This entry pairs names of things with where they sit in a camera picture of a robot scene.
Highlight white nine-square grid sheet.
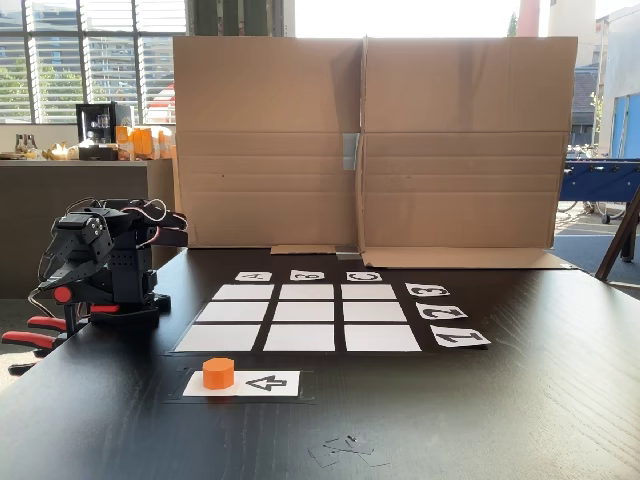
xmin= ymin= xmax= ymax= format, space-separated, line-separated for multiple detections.
xmin=172 ymin=282 xmax=424 ymax=354

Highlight red black bar clamp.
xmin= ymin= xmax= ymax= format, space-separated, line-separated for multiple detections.
xmin=0 ymin=303 xmax=122 ymax=377
xmin=27 ymin=285 xmax=82 ymax=334

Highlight yellow bananas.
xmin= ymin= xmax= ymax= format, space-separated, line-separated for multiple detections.
xmin=41 ymin=141 xmax=80 ymax=162

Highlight orange juice carton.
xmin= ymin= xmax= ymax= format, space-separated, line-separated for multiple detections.
xmin=131 ymin=127 xmax=154 ymax=161
xmin=115 ymin=125 xmax=135 ymax=161
xmin=151 ymin=128 xmax=176 ymax=160

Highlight black mini fridge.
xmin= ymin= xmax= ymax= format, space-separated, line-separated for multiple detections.
xmin=75 ymin=101 xmax=134 ymax=162

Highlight brown cardboard box panel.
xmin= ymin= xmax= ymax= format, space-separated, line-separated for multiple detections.
xmin=359 ymin=33 xmax=579 ymax=271
xmin=172 ymin=34 xmax=365 ymax=257

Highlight white arrow paper sheet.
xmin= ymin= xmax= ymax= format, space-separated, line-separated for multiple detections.
xmin=182 ymin=369 xmax=302 ymax=399

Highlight paper label number 3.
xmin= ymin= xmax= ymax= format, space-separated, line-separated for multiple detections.
xmin=404 ymin=282 xmax=451 ymax=298

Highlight paper label number 2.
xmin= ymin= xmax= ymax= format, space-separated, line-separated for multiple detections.
xmin=415 ymin=301 xmax=469 ymax=321

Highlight paper label number 1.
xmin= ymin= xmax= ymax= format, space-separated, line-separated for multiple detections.
xmin=429 ymin=327 xmax=493 ymax=348

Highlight blue foosball table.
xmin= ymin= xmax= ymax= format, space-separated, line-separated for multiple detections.
xmin=559 ymin=158 xmax=640 ymax=225

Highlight dark wooden easel leg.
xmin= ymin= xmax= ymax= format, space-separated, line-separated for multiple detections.
xmin=594 ymin=187 xmax=640 ymax=282

